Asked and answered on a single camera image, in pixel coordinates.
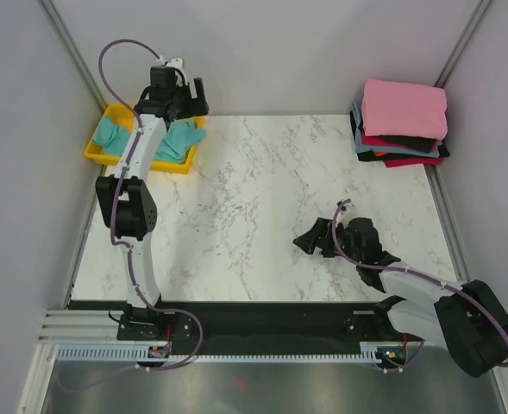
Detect stack of folded t shirts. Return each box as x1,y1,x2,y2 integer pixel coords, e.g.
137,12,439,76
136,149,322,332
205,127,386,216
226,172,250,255
349,103,450,168

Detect aluminium frame post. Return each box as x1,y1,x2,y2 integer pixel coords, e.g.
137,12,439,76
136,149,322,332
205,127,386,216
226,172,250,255
36,0,107,112
434,0,495,89

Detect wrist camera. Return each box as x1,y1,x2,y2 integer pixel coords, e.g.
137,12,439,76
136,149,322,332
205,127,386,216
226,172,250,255
150,57,187,89
336,203,358,226

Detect left aluminium frame post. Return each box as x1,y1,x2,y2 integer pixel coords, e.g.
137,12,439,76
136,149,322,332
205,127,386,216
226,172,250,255
36,0,107,112

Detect pink folded t shirt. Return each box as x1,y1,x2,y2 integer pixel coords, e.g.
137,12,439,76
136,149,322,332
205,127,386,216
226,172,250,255
361,78,448,141

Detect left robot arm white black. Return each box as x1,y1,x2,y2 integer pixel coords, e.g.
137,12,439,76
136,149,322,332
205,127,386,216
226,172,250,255
95,78,210,341

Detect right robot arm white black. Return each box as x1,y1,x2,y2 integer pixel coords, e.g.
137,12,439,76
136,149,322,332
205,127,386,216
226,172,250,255
293,217,508,378

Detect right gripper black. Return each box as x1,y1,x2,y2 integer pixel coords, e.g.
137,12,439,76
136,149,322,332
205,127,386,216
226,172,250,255
292,217,362,264

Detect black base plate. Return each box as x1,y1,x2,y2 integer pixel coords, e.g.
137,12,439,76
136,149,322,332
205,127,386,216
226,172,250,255
66,300,427,357

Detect teal t shirt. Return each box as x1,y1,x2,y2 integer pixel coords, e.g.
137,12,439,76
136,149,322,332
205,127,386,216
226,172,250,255
92,116,207,164

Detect yellow plastic tray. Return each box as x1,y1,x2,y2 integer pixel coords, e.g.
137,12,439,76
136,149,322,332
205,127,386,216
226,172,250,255
84,103,198,174

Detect white slotted cable duct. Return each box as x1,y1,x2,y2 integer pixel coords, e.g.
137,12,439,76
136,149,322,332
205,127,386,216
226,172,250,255
56,342,381,364

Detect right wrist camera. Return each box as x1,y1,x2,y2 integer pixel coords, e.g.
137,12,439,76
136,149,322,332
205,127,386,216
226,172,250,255
336,203,358,226

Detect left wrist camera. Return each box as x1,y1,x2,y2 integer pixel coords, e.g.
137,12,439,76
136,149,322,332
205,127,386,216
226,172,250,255
150,57,187,89

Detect right aluminium frame post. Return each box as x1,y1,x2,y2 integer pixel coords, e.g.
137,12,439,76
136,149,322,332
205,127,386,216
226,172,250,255
434,0,495,89

